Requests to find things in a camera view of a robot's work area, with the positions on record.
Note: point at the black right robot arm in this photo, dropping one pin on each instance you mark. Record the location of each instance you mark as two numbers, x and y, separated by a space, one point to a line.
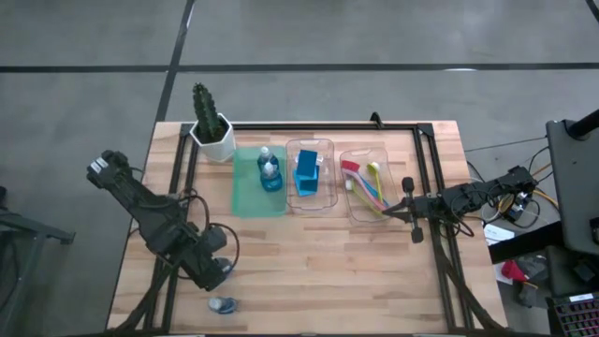
486 192

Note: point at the green cactus plant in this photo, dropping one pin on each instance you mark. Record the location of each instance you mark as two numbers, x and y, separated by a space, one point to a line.
206 110

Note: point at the black beam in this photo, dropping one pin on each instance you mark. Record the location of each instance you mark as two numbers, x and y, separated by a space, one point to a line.
524 243

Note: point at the backlit keyboard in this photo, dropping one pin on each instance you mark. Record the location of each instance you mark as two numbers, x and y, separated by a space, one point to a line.
578 320

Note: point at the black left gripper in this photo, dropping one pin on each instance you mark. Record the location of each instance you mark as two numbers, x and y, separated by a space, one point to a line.
206 267

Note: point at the clear plastic bin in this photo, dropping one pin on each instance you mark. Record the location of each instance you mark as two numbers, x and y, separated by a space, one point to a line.
327 196
355 210

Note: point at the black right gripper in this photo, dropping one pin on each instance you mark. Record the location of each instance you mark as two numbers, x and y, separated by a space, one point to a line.
427 207

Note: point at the blue sponge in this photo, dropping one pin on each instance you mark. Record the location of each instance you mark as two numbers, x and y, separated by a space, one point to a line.
306 187
307 163

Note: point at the green dish brush white bristles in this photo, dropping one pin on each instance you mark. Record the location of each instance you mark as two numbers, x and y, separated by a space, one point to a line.
373 167
349 185

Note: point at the blue dish soap bottle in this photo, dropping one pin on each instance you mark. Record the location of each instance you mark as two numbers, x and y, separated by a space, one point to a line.
223 304
267 156
271 180
226 268

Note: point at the small black frame bracket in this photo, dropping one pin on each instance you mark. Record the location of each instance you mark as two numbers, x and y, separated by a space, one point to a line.
376 119

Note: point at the teal dish brush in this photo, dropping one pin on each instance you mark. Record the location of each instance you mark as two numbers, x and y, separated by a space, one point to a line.
369 188

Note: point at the black pole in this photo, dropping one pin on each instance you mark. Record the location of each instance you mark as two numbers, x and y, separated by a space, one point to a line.
585 127

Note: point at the white paper sheet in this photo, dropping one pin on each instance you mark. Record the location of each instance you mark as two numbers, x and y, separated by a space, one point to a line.
496 232

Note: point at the green translucent plastic bin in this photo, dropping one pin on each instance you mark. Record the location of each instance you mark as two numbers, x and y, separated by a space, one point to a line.
248 201

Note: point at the grey bag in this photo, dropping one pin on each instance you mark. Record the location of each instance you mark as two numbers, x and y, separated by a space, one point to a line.
533 269

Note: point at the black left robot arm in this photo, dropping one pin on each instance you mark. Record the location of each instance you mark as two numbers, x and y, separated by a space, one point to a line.
140 206

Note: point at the white hexagonal plant pot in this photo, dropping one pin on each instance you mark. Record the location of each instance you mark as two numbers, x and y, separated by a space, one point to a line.
220 150

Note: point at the blue circuit board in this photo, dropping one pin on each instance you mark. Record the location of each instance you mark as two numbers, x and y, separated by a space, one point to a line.
515 213

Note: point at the grey cabinet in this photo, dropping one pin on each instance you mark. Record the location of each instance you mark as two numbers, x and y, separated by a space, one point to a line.
575 187

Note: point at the dark grey metal stand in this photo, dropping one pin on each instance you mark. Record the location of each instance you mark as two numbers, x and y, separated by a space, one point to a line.
28 229

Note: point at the red cone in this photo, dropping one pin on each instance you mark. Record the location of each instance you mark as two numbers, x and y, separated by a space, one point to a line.
512 271

